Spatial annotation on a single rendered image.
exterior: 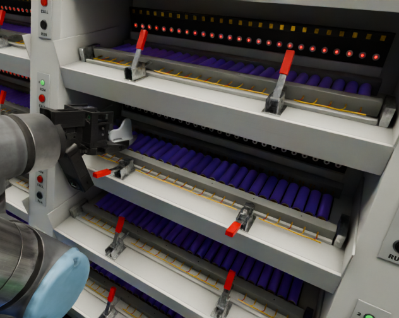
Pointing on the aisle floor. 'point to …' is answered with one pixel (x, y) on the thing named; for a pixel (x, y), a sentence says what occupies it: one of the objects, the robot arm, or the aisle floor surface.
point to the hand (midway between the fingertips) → (126, 137)
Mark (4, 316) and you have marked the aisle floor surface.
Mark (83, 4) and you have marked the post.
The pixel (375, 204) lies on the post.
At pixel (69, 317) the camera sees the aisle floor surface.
